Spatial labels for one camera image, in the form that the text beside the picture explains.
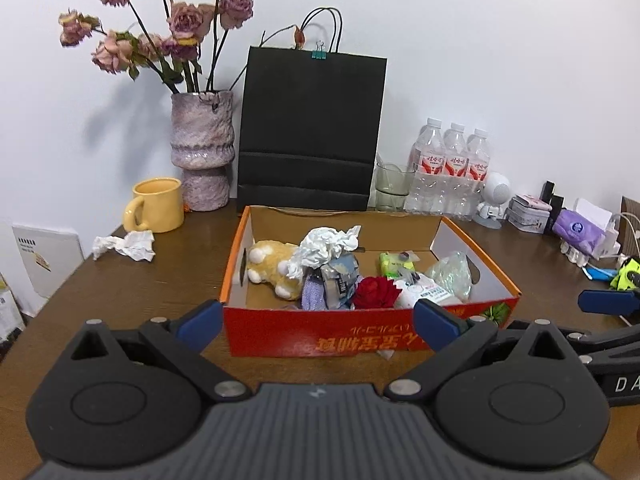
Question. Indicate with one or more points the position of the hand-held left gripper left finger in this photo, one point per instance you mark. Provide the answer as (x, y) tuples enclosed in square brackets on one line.
[(202, 322)]

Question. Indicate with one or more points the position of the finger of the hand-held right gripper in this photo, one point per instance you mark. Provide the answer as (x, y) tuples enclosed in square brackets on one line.
[(607, 301), (610, 342)]

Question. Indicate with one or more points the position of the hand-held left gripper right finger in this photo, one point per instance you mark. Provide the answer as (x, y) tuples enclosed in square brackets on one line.
[(437, 322)]

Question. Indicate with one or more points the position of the green tissue pack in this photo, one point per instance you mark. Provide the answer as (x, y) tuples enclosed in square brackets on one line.
[(387, 262)]

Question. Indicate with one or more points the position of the orange cardboard box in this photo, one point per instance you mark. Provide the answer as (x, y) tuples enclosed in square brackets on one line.
[(300, 340)]

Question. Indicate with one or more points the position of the blue white tube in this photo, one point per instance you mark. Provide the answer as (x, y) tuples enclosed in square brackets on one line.
[(600, 273)]

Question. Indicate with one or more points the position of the neon yellow object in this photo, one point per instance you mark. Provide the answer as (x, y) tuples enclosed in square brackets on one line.
[(625, 275)]

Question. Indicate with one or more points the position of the white printed packet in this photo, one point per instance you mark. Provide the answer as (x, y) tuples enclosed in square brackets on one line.
[(425, 292)]

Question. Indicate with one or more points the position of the clear plastic bag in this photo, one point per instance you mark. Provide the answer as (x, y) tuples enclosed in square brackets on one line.
[(452, 272)]

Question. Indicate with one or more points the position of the red fabric rose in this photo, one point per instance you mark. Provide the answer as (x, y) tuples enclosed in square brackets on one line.
[(375, 292)]

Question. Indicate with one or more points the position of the purple tissue pack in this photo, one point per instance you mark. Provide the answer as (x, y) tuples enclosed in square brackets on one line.
[(580, 230)]

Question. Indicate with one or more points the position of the yellow white plush toy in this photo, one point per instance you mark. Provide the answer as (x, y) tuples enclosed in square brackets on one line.
[(270, 265)]

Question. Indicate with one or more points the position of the white paper sheet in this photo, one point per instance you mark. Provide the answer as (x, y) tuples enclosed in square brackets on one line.
[(592, 210)]

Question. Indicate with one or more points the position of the wooden board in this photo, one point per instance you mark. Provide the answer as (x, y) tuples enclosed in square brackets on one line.
[(631, 205)]

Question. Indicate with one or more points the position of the crumpled white tissue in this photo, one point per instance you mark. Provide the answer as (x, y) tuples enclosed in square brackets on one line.
[(320, 247), (130, 245)]

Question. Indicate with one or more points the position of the grey foil packet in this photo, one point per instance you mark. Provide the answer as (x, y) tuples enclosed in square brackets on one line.
[(337, 280)]

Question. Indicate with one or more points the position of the purple cloth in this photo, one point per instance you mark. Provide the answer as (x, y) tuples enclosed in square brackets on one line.
[(312, 295)]

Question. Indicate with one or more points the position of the decorated tin box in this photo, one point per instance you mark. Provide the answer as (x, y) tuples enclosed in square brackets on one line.
[(527, 217)]

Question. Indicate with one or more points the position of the black plastic object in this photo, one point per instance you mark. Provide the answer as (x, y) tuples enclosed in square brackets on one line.
[(548, 192)]

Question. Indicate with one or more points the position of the yellow mug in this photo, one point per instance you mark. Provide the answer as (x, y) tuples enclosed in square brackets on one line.
[(160, 205)]

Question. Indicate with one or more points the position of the clear glass cup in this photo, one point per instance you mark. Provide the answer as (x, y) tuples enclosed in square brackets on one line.
[(392, 192)]

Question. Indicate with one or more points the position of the white robot figure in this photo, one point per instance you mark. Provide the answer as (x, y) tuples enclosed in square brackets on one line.
[(495, 187)]

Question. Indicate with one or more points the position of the clear water bottle red label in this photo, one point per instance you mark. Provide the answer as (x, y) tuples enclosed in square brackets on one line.
[(427, 165), (455, 170), (479, 175)]

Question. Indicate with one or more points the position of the white plastic box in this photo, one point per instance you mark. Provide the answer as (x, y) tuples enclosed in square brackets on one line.
[(47, 260)]

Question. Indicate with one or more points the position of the purple ceramic vase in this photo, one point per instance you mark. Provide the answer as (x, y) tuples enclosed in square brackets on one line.
[(202, 145)]

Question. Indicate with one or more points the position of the stack of printed packets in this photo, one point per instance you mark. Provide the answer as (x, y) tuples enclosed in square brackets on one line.
[(10, 310)]

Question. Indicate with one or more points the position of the black paper bag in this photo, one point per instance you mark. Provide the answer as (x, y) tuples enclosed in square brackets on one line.
[(310, 135)]

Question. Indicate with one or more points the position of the green binder clip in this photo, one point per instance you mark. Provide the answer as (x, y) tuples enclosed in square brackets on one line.
[(318, 52)]

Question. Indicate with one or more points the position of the dried rose bouquet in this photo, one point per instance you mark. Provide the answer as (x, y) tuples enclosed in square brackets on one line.
[(182, 20)]

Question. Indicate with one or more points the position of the dried twig with bud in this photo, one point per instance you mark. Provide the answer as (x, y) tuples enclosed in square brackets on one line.
[(299, 35)]

